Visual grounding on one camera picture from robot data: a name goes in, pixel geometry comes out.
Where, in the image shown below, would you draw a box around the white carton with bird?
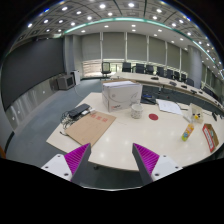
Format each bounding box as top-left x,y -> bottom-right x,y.
187,103 -> 203,123

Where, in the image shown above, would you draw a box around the white paper sheets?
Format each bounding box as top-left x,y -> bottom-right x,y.
157,99 -> 182,115

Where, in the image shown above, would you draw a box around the grey crt monitor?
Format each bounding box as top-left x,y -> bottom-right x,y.
57,75 -> 75,90

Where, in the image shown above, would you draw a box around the white patterned cup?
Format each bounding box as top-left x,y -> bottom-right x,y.
131,104 -> 143,119

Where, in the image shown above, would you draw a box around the red brown snack box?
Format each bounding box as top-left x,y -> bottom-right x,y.
202,123 -> 219,152

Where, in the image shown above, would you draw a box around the white cardboard box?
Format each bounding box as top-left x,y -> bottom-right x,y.
102,81 -> 142,112

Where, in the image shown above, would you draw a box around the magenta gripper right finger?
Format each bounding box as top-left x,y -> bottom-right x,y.
132,143 -> 182,185

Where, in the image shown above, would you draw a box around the tangled black cables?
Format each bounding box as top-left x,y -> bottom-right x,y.
59,111 -> 78,136

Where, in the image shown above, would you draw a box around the orange yellow drink bottle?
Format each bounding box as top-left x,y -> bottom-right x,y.
181,123 -> 194,141

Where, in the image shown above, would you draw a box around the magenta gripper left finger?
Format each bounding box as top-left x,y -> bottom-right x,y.
42,143 -> 91,185

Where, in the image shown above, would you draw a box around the long curved conference desk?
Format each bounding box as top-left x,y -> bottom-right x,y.
111,72 -> 224,112

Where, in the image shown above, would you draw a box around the black office chair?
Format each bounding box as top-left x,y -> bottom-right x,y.
101,62 -> 111,76

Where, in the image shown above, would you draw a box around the red round coaster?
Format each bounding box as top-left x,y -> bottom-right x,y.
149,114 -> 158,120

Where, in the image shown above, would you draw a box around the black power adapter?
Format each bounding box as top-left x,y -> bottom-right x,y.
68,104 -> 89,118

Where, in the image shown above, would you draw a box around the flat brown cardboard sheet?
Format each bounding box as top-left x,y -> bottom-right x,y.
65,112 -> 116,145

